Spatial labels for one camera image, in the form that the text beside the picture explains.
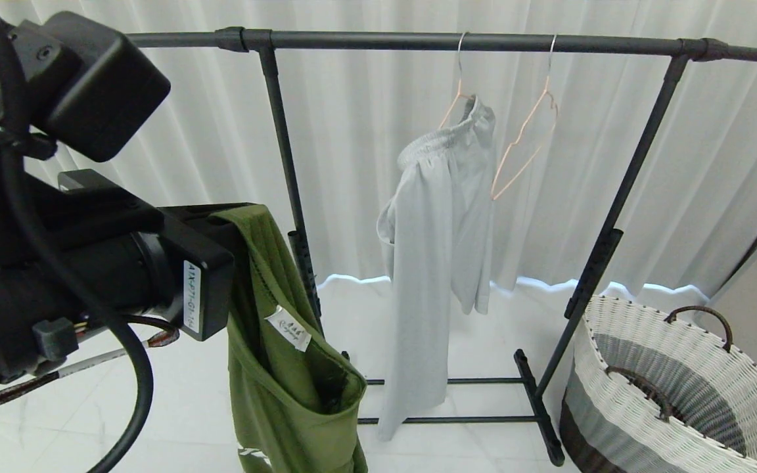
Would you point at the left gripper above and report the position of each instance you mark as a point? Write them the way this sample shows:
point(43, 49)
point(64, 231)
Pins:
point(122, 269)

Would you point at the green shirt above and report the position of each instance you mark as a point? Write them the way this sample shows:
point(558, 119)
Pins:
point(286, 407)

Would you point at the pale grey trousers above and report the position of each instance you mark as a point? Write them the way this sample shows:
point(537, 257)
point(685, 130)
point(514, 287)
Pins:
point(431, 263)

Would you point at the pink clothes hanger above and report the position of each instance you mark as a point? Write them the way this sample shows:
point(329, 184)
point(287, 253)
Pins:
point(550, 62)
point(460, 72)

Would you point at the white laundry basket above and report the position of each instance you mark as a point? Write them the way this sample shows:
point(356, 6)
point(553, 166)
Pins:
point(615, 394)

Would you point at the black clothes rack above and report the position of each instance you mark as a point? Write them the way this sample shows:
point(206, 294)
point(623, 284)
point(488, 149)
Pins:
point(418, 41)

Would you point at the white curtain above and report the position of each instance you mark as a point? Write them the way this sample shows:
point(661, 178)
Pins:
point(365, 131)

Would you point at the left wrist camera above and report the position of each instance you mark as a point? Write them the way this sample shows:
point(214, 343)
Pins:
point(102, 85)

